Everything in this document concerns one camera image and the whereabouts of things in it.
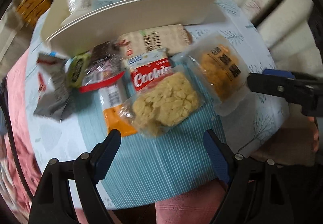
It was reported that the orange cake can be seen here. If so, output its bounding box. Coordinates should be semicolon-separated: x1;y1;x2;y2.
182;32;250;116

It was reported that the beige soda cracker packet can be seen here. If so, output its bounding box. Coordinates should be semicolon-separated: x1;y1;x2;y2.
117;24;193;58

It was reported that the orange and white snack packet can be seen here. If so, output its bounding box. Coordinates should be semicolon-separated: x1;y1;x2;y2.
99;80;137;137

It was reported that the clear-wrapped yellow cookie pack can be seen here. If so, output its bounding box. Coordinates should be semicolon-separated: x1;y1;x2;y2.
118;65;204;138

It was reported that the red Cookies packet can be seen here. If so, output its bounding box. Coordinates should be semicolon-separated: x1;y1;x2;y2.
123;47;171;92

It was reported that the green snack packet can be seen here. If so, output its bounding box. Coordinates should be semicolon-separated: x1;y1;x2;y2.
66;52;91;88

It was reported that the person's right hand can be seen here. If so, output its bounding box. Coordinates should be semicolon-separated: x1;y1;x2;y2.
307;117;319;153

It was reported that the pink bed blanket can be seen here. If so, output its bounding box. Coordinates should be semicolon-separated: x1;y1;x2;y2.
5;52;226;223

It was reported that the white floral quilt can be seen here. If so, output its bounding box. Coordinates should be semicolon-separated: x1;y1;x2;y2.
195;0;322;75

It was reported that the tree-patterned round table cover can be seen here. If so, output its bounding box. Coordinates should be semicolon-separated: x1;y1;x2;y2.
25;0;288;209

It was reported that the red and grey snack packet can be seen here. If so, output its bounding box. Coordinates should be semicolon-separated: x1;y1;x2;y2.
33;52;70;121

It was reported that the white plastic storage bin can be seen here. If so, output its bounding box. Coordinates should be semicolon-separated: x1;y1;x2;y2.
38;0;215;56

